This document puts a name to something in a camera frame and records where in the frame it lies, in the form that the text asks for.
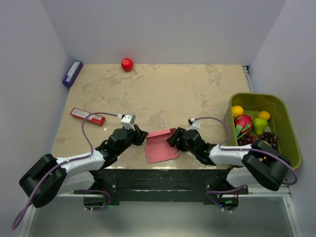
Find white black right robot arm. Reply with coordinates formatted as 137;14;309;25
167;128;293;194

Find purple rectangular carton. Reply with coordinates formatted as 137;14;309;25
62;60;83;88

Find green plastic bin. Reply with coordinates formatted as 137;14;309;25
224;93;302;170

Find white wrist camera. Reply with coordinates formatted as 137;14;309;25
186;118;201;131
120;113;136;130

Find green pear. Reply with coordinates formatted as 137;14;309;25
252;118;268;136

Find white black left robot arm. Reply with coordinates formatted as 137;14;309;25
19;125;149;208

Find dark purple grapes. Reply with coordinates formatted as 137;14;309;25
237;132;278;150

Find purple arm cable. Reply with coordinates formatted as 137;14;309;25
192;117;299;186
11;112;124;230

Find orange fruit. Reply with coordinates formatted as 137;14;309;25
257;111;271;121

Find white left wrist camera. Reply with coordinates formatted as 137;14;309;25
120;113;136;130

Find yellow lemon upper left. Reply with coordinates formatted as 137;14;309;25
232;105;244;118

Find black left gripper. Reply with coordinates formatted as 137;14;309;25
116;124;148;156

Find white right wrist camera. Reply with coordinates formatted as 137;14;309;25
186;118;201;131

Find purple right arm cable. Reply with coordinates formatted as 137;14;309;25
192;117;299;186

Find red dragon fruit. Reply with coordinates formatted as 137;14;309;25
234;115;253;139

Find pink paper box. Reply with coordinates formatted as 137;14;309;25
145;128;179;163

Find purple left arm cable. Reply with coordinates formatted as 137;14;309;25
11;112;124;230

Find red rectangular carton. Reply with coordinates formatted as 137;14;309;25
70;108;106;126

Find red apple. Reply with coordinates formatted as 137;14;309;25
121;58;134;72

